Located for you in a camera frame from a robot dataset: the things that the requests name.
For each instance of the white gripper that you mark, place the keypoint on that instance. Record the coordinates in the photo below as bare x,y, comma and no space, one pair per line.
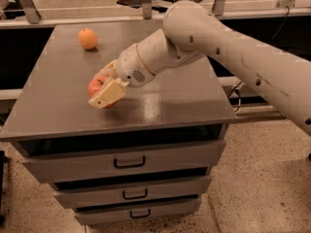
131,64

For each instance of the red apple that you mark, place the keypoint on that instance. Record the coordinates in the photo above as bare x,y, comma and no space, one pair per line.
95,85

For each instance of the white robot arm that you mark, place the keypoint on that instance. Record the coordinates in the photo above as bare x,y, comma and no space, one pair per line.
189,31

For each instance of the orange fruit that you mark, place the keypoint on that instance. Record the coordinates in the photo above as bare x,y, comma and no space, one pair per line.
87,39

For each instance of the grey drawer cabinet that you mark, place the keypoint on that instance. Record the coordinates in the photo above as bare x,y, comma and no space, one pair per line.
52,115

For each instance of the top grey drawer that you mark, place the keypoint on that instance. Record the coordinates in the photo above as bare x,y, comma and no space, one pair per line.
78,166

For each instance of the grey drawer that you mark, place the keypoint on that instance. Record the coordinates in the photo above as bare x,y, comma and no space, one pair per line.
132,212
78,166
132,192

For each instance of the middle grey drawer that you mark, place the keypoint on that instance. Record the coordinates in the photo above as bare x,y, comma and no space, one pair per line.
132,192

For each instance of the bottom grey drawer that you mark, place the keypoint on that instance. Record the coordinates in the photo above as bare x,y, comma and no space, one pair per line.
132,212

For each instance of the grey metal railing frame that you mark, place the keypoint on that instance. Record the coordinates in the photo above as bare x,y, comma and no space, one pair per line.
97,12

